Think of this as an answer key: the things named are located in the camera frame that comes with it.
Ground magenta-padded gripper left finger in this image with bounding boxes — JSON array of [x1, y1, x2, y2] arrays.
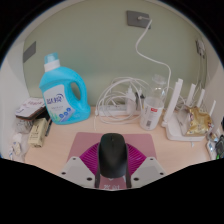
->
[[60, 142, 101, 189]]

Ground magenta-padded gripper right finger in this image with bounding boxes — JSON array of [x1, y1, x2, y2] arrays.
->
[[126, 143, 167, 189]]

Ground black computer mouse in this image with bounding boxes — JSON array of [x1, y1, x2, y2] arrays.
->
[[97, 132, 130, 179]]

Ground pink mouse pad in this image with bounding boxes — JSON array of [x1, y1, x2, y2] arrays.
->
[[67, 131, 158, 192]]

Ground white router with antennas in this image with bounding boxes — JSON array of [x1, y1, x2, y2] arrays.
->
[[161, 78, 218, 142]]

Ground dark pen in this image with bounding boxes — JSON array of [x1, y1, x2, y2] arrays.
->
[[44, 118, 53, 138]]

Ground small yellowish carton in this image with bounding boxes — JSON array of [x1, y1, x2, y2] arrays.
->
[[27, 117, 48, 148]]

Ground clear plastic bottle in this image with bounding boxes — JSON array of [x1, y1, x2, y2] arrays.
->
[[139, 73, 168, 132]]

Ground small white sachet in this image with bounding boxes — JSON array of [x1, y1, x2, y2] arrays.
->
[[11, 133, 24, 158]]

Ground gold snack bag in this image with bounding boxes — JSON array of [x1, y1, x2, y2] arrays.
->
[[184, 105, 214, 136]]

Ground white power strip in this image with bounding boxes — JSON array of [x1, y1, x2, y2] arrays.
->
[[96, 104, 146, 118]]

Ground flat printed box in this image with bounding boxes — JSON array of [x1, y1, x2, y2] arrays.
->
[[14, 97, 48, 122]]

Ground blue detergent bottle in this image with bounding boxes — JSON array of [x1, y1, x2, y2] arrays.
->
[[38, 52, 92, 126]]

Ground white shelf unit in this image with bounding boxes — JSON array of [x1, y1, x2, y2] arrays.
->
[[0, 0, 224, 159]]

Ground coiled white cables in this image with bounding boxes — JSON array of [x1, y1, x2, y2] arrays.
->
[[93, 76, 154, 132]]

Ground long white cable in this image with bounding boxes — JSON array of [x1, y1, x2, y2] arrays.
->
[[134, 18, 173, 101]]

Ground grey wall plate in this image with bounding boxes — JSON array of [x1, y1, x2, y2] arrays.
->
[[22, 40, 37, 64]]

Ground white wall plug adapter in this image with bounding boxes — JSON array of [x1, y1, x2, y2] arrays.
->
[[195, 38, 207, 58]]

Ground grey wall socket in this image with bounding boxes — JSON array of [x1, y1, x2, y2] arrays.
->
[[126, 10, 153, 30]]

